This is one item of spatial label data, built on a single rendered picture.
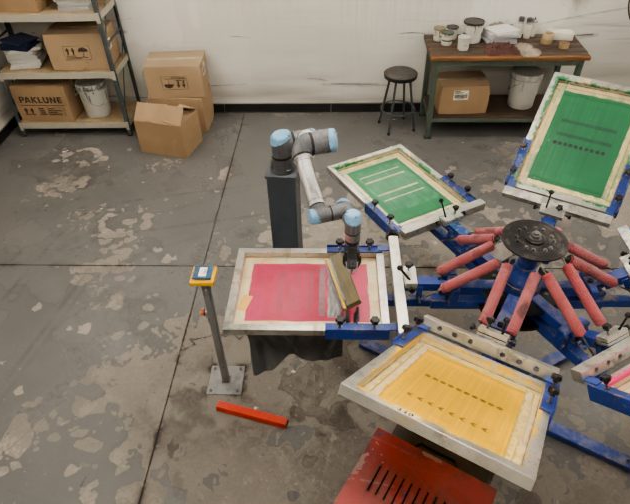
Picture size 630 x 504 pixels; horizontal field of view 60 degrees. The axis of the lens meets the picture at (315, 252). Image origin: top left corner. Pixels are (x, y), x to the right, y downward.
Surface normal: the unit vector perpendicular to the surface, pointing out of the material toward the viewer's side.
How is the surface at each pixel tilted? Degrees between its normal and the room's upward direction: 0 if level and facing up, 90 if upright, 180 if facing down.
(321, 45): 90
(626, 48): 90
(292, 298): 0
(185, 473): 0
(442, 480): 0
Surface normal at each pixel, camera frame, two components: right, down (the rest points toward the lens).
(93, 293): -0.02, -0.75
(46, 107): -0.07, 0.67
